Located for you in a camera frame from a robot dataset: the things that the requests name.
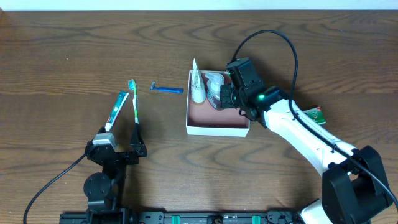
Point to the white cardboard box pink inside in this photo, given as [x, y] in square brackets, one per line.
[204, 120]

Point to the green Dettol soap box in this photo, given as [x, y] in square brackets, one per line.
[316, 115]

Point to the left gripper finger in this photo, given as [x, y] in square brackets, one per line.
[137, 142]
[102, 130]

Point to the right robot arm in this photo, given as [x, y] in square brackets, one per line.
[354, 183]

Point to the white Pantene tube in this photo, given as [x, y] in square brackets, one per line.
[197, 85]

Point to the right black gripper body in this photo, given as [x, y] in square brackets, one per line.
[227, 97]

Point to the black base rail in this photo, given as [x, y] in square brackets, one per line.
[273, 216]

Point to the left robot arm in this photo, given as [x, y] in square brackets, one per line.
[104, 190]

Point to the clear pump bottle dark liquid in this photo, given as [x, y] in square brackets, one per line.
[215, 80]

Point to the blue disposable razor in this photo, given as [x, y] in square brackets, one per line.
[166, 89]

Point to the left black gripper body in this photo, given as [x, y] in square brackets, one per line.
[123, 154]

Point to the green white toothpaste tube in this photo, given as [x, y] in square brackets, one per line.
[122, 97]

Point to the green white toothbrush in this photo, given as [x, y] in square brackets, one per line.
[133, 87]

